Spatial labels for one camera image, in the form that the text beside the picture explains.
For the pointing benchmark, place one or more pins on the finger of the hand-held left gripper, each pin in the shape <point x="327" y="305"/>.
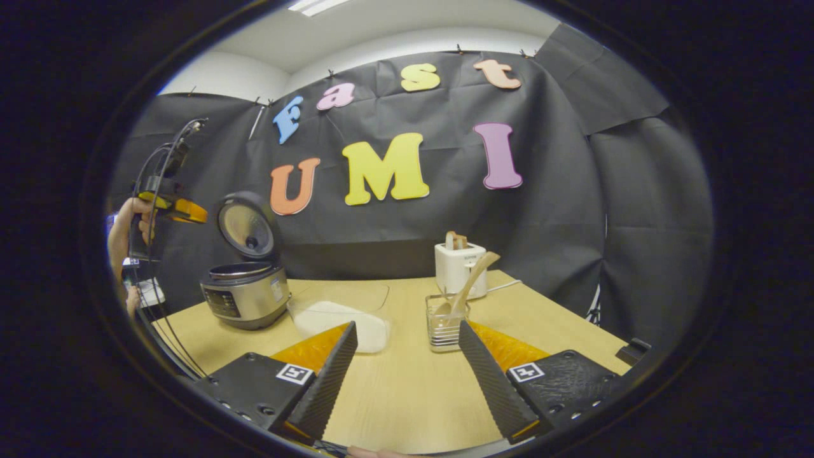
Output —
<point x="181" y="210"/>

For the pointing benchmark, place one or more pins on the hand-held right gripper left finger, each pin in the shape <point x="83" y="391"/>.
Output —
<point x="327" y="381"/>

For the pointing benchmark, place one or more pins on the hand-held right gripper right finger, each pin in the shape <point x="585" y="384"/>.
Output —
<point x="489" y="381"/>

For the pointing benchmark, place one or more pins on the clear chopstick holder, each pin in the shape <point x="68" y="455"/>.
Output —
<point x="444" y="334"/>

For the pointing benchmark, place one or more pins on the wooden spoon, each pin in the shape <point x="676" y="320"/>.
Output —
<point x="470" y="280"/>

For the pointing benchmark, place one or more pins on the silver black rice cooker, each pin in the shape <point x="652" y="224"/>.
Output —
<point x="248" y="296"/>

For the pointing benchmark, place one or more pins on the white side desk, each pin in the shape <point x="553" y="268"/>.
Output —
<point x="152" y="294"/>

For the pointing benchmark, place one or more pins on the clear plastic container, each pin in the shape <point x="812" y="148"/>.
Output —
<point x="362" y="291"/>

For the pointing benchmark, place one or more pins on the white toaster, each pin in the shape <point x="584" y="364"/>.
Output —
<point x="453" y="270"/>

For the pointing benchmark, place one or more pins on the toasted bread slice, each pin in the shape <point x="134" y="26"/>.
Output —
<point x="456" y="240"/>

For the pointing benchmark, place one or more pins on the black backdrop cloth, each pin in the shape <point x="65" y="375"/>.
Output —
<point x="559" y="210"/>

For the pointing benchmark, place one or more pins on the ceiling light panel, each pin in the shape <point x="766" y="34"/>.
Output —
<point x="315" y="5"/>

